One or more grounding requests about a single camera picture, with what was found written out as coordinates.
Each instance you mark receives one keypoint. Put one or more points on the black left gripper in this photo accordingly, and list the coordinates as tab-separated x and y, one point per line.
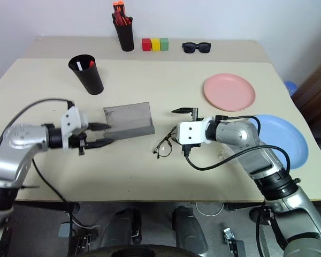
81	136

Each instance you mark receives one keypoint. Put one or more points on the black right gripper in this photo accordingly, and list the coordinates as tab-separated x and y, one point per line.
194	113

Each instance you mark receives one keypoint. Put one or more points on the thin-framed clear eyeglasses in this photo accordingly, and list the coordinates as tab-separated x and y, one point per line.
165	139

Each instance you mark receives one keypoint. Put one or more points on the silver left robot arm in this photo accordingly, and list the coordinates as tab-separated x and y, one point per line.
17	137

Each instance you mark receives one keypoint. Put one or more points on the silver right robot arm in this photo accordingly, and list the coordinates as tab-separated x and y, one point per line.
236	134

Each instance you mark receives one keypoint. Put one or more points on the wide black cup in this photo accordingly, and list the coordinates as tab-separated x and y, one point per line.
89	80

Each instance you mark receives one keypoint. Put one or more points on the tall narrow black cup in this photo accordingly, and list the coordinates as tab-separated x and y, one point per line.
126	37

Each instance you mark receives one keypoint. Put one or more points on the pink plate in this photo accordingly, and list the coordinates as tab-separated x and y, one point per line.
228	91

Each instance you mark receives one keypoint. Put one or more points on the black sunglasses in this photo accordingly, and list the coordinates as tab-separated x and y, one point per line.
190	48

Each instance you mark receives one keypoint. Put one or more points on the green wooden block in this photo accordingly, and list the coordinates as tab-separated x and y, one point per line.
164	44

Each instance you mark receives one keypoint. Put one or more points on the yellow wooden block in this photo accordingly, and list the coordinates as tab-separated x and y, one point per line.
155	45

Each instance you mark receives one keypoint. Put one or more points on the red marker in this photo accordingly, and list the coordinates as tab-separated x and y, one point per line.
91	64

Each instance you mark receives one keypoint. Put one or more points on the black marker with white label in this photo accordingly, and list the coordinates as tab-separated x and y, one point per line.
79	66

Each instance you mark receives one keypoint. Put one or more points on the red wooden block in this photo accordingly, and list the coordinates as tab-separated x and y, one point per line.
146	45

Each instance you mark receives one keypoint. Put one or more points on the dark rounded shape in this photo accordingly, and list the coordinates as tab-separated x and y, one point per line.
188	230
123	227

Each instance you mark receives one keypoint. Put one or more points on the small grey box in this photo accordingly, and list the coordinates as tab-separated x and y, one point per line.
64	230

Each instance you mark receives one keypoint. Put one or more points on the blue round container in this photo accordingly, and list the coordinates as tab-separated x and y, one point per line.
291	88

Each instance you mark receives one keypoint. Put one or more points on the blue plate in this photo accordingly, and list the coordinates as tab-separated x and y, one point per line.
291	139

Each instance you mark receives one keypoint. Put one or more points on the orange-capped marker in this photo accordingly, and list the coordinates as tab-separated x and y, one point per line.
121	8
115	8

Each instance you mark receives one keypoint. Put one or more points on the brown wooden furniture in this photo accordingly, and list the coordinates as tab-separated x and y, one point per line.
318	93

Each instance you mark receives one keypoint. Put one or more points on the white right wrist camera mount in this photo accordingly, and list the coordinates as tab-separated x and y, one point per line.
191	132

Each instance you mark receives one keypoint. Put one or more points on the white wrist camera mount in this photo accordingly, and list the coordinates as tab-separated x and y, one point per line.
70	117
191	132

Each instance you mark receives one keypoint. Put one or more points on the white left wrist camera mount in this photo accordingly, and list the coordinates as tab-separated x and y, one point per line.
70	117

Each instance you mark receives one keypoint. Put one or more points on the metal clamp bracket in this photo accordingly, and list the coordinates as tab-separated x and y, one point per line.
228	235

